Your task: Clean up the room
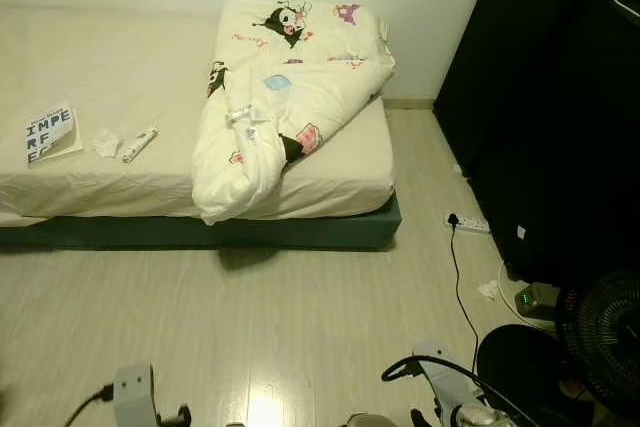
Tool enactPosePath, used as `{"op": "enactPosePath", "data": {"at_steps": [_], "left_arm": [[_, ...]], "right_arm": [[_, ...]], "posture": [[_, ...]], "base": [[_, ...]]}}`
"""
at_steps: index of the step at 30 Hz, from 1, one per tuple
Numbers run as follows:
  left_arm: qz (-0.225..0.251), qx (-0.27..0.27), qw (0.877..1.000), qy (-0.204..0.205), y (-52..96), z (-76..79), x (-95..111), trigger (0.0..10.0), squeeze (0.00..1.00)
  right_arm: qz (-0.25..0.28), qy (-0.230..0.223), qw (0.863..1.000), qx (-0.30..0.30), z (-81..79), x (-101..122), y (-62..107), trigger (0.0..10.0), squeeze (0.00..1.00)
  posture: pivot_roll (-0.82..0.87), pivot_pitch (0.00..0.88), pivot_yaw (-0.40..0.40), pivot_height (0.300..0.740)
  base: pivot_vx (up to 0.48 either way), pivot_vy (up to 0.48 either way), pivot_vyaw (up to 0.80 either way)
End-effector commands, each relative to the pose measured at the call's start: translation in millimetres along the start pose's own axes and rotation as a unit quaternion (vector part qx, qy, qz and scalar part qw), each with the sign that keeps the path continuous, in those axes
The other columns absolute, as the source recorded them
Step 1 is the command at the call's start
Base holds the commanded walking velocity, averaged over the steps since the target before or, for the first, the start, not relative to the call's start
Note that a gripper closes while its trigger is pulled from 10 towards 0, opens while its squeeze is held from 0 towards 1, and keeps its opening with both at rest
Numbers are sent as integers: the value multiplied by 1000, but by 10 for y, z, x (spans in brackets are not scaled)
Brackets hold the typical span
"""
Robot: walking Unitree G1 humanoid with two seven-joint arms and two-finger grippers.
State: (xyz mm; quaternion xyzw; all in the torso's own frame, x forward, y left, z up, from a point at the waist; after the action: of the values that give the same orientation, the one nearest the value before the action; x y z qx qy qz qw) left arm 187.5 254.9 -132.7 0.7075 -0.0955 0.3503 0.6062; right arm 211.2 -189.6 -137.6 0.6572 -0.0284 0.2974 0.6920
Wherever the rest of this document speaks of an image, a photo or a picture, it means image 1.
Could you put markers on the white tissue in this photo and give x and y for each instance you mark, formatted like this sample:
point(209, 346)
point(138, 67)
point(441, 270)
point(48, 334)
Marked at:
point(106, 143)
point(488, 290)

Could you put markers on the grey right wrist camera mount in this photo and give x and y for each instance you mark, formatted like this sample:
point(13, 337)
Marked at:
point(437, 377)

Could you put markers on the cream sheeted mattress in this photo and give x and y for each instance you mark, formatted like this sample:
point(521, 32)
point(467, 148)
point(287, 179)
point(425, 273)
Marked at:
point(120, 57)

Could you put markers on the white power strip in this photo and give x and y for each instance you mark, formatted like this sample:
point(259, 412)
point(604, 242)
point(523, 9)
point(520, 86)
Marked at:
point(470, 224)

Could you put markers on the grey charger green light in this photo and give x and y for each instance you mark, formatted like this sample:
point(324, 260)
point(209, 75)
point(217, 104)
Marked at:
point(540, 299)

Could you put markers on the black cabinet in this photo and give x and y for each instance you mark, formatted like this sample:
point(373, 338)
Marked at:
point(540, 127)

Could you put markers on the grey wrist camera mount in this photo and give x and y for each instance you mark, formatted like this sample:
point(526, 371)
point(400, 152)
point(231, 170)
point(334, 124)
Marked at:
point(437, 377)
point(133, 392)

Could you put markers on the white book blue letters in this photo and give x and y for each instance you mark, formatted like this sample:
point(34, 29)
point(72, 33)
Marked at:
point(50, 135)

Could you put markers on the white toothpaste tube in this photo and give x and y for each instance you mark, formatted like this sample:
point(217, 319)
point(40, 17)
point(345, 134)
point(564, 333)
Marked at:
point(139, 145)

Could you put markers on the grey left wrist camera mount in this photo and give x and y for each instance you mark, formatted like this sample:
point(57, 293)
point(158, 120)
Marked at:
point(133, 392)

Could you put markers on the black standing fan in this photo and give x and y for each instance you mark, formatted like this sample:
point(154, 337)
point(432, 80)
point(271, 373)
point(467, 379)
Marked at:
point(600, 337)

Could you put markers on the cream cartoon print duvet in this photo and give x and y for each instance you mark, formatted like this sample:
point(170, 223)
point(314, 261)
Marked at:
point(300, 97)

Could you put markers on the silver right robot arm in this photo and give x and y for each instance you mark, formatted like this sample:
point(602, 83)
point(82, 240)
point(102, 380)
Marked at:
point(478, 415)

